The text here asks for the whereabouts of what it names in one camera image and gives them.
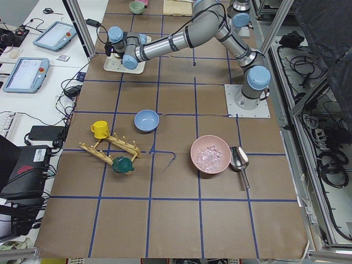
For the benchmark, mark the teach pendant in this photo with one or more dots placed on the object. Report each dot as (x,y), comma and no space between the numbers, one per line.
(56,36)
(27,75)

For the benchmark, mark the blue bowl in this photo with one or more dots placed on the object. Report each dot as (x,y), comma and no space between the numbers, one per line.
(146,120)

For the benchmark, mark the cream bear tray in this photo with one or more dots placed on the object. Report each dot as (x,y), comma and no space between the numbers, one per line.
(112,66)

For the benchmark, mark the teach pendant near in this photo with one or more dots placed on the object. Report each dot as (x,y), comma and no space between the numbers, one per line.
(27,75)

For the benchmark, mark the teach pendant far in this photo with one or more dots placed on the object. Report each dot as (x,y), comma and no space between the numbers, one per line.
(56,36)

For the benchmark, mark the white keyboard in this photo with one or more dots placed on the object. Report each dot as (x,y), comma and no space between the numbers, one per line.
(8,123)

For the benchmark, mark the scissors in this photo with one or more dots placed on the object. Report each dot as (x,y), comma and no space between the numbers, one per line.
(50,11)

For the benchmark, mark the metal scoop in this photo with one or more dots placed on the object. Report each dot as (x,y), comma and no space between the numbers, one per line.
(239,162)

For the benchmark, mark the aluminium frame post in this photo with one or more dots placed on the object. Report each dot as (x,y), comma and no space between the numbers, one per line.
(73,9)

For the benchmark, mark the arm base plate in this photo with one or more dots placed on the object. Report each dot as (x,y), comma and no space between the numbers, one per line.
(240,106)
(243,32)

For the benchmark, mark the pink bowl with ice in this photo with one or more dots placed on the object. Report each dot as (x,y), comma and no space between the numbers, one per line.
(210,154)

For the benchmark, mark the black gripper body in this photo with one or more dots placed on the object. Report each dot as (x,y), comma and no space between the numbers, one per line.
(118,55)

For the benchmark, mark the pink cloth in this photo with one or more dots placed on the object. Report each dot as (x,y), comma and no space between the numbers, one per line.
(145,2)

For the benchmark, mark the dark green mug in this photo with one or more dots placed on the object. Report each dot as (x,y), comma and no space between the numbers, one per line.
(122,165)

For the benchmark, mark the green bowl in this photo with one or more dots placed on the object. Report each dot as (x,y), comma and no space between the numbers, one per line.
(137,7)

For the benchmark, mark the black power adapter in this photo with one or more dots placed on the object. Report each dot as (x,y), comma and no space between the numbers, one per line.
(93,23)

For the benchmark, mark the yellow mug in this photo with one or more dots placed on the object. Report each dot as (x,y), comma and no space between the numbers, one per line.
(100,129)

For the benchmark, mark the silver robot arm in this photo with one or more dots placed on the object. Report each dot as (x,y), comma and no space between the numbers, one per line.
(239,12)
(210,19)

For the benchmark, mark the black computer box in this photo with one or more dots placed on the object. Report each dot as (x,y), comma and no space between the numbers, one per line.
(23,170)

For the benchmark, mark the cream round plate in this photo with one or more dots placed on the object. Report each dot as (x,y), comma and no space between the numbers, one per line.
(148,39)

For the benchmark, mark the wooden cutting board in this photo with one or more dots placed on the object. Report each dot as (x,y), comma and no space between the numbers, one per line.
(177,8)

